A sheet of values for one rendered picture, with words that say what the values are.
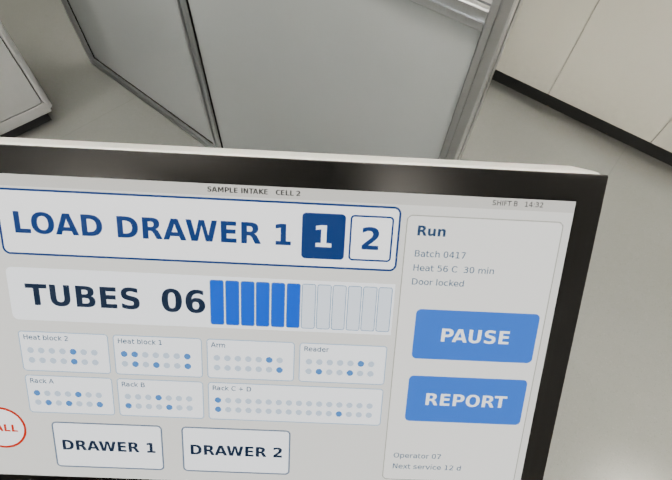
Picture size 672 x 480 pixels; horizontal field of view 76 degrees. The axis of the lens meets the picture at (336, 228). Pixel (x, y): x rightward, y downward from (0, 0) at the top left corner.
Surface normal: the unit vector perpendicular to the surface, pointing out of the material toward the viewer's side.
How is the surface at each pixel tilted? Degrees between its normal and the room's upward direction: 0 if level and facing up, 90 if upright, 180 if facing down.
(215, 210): 50
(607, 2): 90
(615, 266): 0
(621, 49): 90
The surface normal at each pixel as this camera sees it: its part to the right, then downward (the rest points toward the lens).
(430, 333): 0.00, 0.26
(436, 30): -0.65, 0.61
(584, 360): 0.04, -0.57
